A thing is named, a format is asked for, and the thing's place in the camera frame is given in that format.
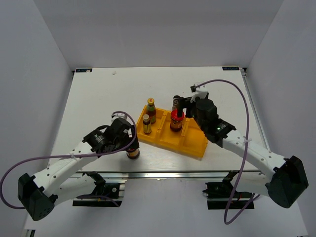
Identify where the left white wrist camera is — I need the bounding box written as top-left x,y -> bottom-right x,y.
111,113 -> 127,122

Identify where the black-cap spice jar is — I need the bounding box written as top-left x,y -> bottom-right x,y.
172,95 -> 180,110

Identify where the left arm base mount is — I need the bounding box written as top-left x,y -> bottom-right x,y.
73,171 -> 124,207

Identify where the small yellow-label oil bottle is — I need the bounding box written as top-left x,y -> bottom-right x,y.
143,114 -> 152,134

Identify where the blue table label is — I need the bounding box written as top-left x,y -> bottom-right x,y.
75,68 -> 92,73
222,66 -> 240,71

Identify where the left blue table label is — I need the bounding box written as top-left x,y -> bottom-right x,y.
75,68 -> 92,73

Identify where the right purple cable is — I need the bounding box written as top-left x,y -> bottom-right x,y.
197,79 -> 261,225

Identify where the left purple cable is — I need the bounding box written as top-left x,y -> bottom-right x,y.
0,111 -> 138,210

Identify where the aluminium table rail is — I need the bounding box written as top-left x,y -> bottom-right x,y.
44,170 -> 265,180

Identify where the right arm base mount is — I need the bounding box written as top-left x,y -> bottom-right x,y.
202,171 -> 253,210

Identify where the purple cable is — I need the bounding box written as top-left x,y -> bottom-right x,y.
197,79 -> 261,225
0,111 -> 138,210

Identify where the right blue table label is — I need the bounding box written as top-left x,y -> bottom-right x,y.
222,66 -> 240,71

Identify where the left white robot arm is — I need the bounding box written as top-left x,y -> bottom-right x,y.
18,117 -> 139,221

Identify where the red-lid sauce jar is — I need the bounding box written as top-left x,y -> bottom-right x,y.
170,109 -> 185,132
126,148 -> 140,160

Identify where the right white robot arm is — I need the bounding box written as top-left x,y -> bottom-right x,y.
177,97 -> 309,208

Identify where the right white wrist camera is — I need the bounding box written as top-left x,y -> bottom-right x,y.
190,82 -> 209,103

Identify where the yellow three-compartment bin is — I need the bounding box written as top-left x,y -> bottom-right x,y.
137,106 -> 208,160

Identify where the yellow-cap green-label sauce bottle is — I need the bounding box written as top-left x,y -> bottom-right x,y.
147,98 -> 156,124

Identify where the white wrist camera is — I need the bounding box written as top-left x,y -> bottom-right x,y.
190,82 -> 209,103
111,113 -> 127,122

